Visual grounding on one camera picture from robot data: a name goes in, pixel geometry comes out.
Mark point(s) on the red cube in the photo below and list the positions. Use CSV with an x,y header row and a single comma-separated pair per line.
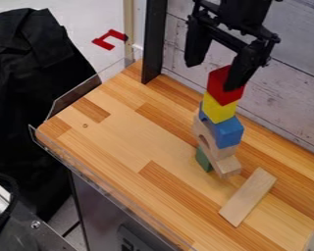
x,y
216,86

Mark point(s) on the yellow block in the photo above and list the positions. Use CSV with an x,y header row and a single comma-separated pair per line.
x,y
218,111

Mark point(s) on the grey metal equipment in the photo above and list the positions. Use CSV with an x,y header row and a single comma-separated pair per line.
x,y
20,225

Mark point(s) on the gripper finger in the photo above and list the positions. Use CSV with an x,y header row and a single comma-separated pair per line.
x,y
196,45
245,68

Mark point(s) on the wooden arch block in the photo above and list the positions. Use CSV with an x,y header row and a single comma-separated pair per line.
x,y
216,148

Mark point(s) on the small wooden block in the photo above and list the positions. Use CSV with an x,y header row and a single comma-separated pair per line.
x,y
227,166

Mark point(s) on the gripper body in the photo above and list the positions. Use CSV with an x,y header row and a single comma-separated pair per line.
x,y
245,14

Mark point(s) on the black post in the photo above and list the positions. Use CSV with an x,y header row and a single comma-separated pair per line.
x,y
153,39

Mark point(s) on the flat wooden plank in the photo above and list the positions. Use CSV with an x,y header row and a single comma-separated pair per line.
x,y
248,197

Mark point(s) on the black fabric cover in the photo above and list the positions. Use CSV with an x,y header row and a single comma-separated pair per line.
x,y
28,98

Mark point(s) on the blue block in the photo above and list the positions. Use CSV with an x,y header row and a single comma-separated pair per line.
x,y
228,132

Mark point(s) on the green block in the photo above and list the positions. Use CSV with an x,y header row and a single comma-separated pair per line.
x,y
203,160

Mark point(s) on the red bracket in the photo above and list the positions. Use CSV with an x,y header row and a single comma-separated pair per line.
x,y
106,40

